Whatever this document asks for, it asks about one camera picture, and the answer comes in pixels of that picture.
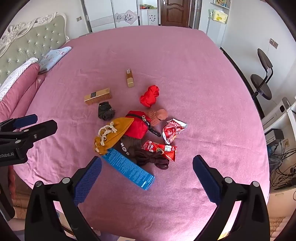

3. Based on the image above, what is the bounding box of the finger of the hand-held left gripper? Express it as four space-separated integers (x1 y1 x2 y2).
0 114 38 133
0 120 58 149

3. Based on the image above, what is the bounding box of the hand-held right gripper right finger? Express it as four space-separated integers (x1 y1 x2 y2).
192 155 270 241

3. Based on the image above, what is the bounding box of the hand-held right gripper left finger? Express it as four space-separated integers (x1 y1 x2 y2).
24 156 102 241

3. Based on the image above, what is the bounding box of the blue cardboard box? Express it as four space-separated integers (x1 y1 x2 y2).
101 148 155 191

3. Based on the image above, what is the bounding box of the yellow drawstring pouch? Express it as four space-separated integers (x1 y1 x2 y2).
93 117 135 155

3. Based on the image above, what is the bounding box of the red candy packet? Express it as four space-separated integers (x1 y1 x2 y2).
141 140 178 162

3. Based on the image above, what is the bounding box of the dark brown lace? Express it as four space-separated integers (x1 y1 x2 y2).
135 149 170 171

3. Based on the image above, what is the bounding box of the red snack wrapper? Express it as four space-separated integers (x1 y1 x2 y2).
161 118 188 145

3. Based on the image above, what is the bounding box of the red zip pouch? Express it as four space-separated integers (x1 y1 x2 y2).
125 110 162 139

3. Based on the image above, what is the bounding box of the brown pink sock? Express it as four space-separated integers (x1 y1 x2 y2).
146 108 169 127

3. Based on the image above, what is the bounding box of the pink quilt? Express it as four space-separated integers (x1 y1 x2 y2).
0 62 45 116

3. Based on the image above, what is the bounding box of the white knitted blanket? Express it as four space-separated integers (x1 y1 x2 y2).
0 57 39 102

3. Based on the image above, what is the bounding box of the large gold box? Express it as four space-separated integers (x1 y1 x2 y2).
84 88 113 106

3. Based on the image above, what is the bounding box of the black sock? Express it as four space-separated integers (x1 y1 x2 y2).
97 101 116 121

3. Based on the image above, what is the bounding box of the light blue pillow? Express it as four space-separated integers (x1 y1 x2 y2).
38 46 73 75

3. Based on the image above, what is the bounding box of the black device box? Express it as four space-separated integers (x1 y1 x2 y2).
265 129 284 141

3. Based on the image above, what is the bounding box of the green tufted headboard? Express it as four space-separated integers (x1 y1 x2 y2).
0 12 70 86

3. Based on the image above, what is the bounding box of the white desk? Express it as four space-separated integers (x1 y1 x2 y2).
261 97 296 145

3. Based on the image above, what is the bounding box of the crumpled red cloth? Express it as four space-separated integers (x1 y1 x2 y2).
140 85 160 108

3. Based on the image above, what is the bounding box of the small gold box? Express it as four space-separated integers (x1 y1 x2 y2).
125 68 135 88

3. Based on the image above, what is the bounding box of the black office chair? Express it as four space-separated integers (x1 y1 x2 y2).
250 48 273 100

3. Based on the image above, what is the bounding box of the white wardrobe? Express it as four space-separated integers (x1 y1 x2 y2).
83 0 139 33

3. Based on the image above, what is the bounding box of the white bookshelf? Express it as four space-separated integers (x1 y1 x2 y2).
206 0 232 45

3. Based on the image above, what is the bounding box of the white low cabinet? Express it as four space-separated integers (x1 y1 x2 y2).
138 0 159 26

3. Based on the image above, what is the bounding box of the yellow picture book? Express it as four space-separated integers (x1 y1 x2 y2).
211 9 228 24

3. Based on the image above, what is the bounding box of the brown wooden door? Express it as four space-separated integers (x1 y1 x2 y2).
158 0 192 29

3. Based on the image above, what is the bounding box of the tangle of black cables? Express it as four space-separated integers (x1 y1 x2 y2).
268 139 296 189

